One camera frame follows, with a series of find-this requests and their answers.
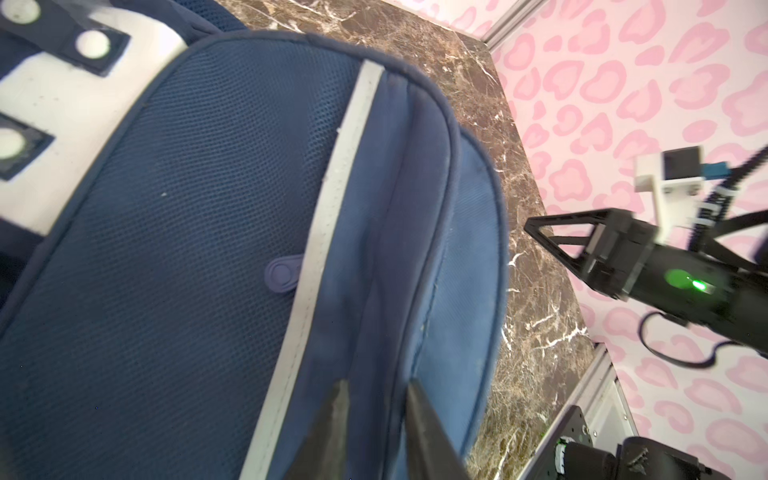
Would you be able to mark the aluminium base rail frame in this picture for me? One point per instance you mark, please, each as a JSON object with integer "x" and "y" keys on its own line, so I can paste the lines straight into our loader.
{"x": 596, "y": 414}

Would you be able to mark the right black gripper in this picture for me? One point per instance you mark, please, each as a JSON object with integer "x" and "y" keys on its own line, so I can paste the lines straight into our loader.
{"x": 617, "y": 256}

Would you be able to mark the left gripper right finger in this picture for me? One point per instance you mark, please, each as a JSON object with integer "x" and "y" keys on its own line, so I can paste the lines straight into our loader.
{"x": 430, "y": 455}

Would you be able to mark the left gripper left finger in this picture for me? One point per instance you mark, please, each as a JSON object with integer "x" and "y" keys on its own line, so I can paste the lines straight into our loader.
{"x": 323, "y": 453}

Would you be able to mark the navy blue student backpack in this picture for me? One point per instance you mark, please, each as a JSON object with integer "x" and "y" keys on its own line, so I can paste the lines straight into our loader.
{"x": 203, "y": 228}

